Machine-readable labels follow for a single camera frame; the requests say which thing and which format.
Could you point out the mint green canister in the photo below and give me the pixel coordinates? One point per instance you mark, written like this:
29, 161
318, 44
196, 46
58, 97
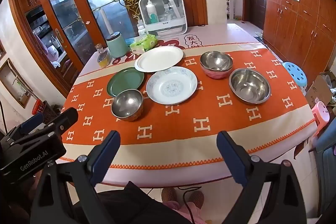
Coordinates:
117, 45

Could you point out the wooden cabinet wall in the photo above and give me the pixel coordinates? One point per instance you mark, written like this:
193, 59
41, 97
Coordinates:
302, 32

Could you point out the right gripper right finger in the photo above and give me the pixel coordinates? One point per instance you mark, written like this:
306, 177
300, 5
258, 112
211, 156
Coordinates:
251, 175

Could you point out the framed wall picture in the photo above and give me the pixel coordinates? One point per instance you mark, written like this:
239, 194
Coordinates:
15, 84

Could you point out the cardboard box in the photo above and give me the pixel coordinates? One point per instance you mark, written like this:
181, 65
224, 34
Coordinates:
322, 89

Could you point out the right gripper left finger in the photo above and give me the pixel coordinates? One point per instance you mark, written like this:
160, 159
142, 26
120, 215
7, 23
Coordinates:
89, 170

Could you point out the white pill bottle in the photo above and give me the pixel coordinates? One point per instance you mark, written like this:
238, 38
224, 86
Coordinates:
141, 28

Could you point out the green plate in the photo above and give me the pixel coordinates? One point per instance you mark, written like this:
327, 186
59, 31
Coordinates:
128, 78

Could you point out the small steel bowl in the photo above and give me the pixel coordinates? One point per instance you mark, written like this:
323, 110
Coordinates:
128, 105

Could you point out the white clear-door storage box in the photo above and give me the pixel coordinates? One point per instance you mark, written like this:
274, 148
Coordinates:
163, 18

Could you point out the white large plate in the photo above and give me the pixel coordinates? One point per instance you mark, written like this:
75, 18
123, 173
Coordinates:
159, 59

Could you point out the green tissue pack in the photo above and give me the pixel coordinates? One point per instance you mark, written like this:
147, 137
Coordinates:
144, 44

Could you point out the pink plastic stool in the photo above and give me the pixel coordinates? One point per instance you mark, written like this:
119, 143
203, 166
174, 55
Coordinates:
321, 116

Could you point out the large steel bowl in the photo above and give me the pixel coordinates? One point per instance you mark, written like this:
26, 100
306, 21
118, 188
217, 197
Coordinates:
249, 86

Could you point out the glass jar yellow contents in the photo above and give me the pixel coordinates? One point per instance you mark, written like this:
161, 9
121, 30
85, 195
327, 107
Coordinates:
104, 57

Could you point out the orange H-pattern tablecloth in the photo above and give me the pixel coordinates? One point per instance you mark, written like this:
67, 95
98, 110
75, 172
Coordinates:
170, 136

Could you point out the blue patterned porcelain plate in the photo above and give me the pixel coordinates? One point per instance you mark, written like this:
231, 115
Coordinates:
172, 86

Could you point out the blue plastic stool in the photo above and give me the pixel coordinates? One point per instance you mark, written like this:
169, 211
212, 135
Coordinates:
296, 73

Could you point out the pink steel bowl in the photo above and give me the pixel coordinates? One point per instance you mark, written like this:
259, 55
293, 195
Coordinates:
216, 65

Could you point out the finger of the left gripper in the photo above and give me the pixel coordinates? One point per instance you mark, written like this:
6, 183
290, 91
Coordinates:
62, 123
32, 123

